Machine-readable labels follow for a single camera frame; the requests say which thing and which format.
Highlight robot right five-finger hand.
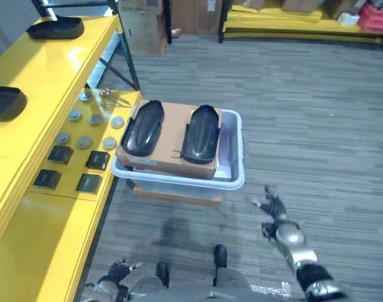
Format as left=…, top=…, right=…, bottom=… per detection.
left=251, top=185, right=289, bottom=223

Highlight robot left five-finger hand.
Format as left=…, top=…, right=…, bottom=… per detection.
left=99, top=258, right=142, bottom=284

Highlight grey plastic box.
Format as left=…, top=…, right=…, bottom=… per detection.
left=110, top=109, right=246, bottom=199

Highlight small black square box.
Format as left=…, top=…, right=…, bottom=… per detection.
left=47, top=145, right=74, bottom=165
left=76, top=173, right=103, bottom=194
left=85, top=150, right=111, bottom=171
left=32, top=169, right=62, bottom=191

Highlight flat orange cardboard box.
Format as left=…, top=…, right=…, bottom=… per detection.
left=132, top=184, right=224, bottom=209

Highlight yellow metal shelf unit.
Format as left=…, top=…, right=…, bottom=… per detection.
left=0, top=0, right=144, bottom=302

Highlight yellow background shelf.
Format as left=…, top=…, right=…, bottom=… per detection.
left=218, top=4, right=383, bottom=45

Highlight small white box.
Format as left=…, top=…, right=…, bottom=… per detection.
left=337, top=12, right=360, bottom=28

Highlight brown cardboard box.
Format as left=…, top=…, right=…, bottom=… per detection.
left=281, top=0, right=318, bottom=13
left=323, top=0, right=365, bottom=20

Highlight red box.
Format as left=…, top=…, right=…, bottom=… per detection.
left=357, top=2, right=383, bottom=35

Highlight robot left dark foot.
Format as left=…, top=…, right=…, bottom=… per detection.
left=155, top=261, right=171, bottom=289

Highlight robot dark foot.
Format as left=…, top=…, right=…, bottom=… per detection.
left=155, top=261, right=171, bottom=289
left=213, top=244, right=229, bottom=270

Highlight white paper sheet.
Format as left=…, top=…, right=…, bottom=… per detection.
left=214, top=165, right=234, bottom=182

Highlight robot right dark foot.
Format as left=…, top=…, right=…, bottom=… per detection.
left=213, top=244, right=229, bottom=270

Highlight robot body and silver legs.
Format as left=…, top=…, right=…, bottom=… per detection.
left=125, top=267, right=254, bottom=302

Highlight black sole-shaped part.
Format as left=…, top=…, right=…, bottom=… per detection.
left=180, top=104, right=224, bottom=165
left=0, top=84, right=28, bottom=123
left=25, top=16, right=85, bottom=40
left=120, top=99, right=166, bottom=157

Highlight metal tongs tool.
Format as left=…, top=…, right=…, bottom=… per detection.
left=97, top=89, right=133, bottom=108

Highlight brown cardboard boxes stack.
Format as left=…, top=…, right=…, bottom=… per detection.
left=119, top=0, right=168, bottom=57

